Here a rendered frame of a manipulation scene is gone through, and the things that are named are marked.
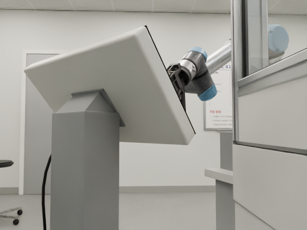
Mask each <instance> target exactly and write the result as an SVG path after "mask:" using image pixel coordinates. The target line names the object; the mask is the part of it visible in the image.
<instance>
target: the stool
mask: <svg viewBox="0 0 307 230"><path fill-rule="evenodd" d="M13 164H14V162H13V161H12V160H0V168H2V167H10V166H12V165H13ZM16 210H18V211H17V214H18V215H21V214H22V210H21V207H16V208H12V209H8V210H4V211H0V217H3V218H11V219H15V220H13V224H14V225H17V224H18V223H19V220H18V219H17V218H18V215H10V214H5V213H9V212H12V211H16Z"/></svg>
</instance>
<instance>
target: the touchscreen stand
mask: <svg viewBox="0 0 307 230"><path fill-rule="evenodd" d="M119 129H120V114H119V113H117V112H103V111H87V110H83V111H70V112H58V113H53V114H52V147H51V195H50V230H119Z"/></svg>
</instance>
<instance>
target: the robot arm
mask: <svg viewBox="0 0 307 230"><path fill-rule="evenodd" d="M230 61H231V38H230V39H229V40H227V41H226V42H225V43H224V46H222V47H221V48H219V49H218V50H216V51H215V52H214V53H212V54H211V55H209V56H207V53H206V51H205V50H204V49H203V48H201V47H193V48H191V49H190V50H189V51H188V52H187V53H186V54H185V56H184V57H183V58H182V59H181V60H180V61H179V62H178V63H173V64H170V65H169V66H168V67H167V68H166V69H167V71H168V73H169V76H170V78H171V80H172V82H173V84H174V87H175V89H176V91H177V93H178V95H179V98H180V100H181V102H182V104H183V106H184V109H185V110H186V105H185V93H190V94H197V96H198V97H199V99H200V100H201V101H208V100H211V99H212V98H214V97H215V96H216V95H217V89H216V86H215V83H214V82H213V80H212V77H211V75H212V74H213V73H214V72H216V71H217V70H218V69H220V68H221V67H223V66H224V65H225V64H227V63H228V62H230Z"/></svg>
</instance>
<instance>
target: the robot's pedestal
mask: <svg viewBox="0 0 307 230"><path fill-rule="evenodd" d="M204 170H205V176H206V177H210V178H213V179H215V180H216V230H235V200H234V199H233V172H232V171H229V170H225V169H221V168H220V167H218V168H205V169H204Z"/></svg>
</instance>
